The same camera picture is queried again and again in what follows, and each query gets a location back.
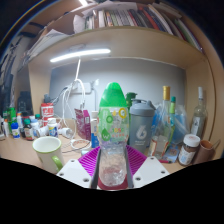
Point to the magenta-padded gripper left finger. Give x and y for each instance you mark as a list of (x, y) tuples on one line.
[(87, 161)]

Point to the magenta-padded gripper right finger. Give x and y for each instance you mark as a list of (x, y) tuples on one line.
[(137, 161)]

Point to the clear green-capped drink bottle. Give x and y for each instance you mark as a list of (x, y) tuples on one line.
[(113, 126)]

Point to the flat round red coaster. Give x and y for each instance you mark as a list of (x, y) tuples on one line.
[(123, 185)]

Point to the blue and white carton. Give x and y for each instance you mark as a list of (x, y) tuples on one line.
[(94, 133)]

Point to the grey shaker bottle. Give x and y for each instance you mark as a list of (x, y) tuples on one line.
[(141, 130)]

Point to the magenta carton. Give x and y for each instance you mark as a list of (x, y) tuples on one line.
[(82, 125)]

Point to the gold-capped glass bottle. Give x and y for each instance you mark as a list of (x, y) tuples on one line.
[(163, 126)]

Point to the white pill bottle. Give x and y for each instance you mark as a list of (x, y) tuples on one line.
[(52, 128)]

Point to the white-lidded brown jar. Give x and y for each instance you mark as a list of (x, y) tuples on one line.
[(188, 151)]

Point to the dark green bottle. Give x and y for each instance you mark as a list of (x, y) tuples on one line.
[(130, 100)]

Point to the red and white can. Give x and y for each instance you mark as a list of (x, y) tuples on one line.
[(47, 111)]

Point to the tall clear glass bottle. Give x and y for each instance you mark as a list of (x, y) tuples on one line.
[(199, 120)]

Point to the blue-capped white bottle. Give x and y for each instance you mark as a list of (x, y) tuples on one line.
[(15, 130)]

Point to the green plastic container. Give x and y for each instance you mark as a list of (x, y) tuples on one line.
[(11, 115)]

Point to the under-shelf strip lamp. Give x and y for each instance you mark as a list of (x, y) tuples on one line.
[(80, 55)]

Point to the dark hanging clothes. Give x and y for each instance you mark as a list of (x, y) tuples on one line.
[(6, 83)]

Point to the ceiling tube lamp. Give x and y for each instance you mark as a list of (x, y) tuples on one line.
[(83, 2)]

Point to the white wall power strip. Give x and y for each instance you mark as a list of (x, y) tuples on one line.
[(83, 87)]

